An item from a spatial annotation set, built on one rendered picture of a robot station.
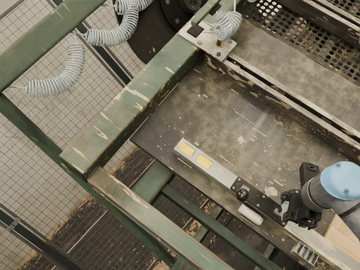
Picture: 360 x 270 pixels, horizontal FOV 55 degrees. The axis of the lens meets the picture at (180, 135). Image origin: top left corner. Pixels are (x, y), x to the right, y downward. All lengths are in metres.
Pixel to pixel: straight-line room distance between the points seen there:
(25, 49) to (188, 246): 0.90
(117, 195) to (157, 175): 0.17
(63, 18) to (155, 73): 0.46
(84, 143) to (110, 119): 0.11
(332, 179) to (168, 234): 0.53
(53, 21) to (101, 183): 0.67
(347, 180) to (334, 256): 0.49
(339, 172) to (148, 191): 0.65
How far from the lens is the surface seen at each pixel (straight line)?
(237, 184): 1.11
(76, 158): 1.09
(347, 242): 1.23
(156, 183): 1.18
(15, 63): 1.40
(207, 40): 1.28
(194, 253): 1.06
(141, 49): 1.64
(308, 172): 0.94
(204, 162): 1.13
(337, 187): 0.72
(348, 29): 1.57
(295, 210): 0.91
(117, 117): 1.12
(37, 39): 1.43
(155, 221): 1.06
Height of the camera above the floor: 2.14
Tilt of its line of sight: 25 degrees down
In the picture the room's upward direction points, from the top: 40 degrees counter-clockwise
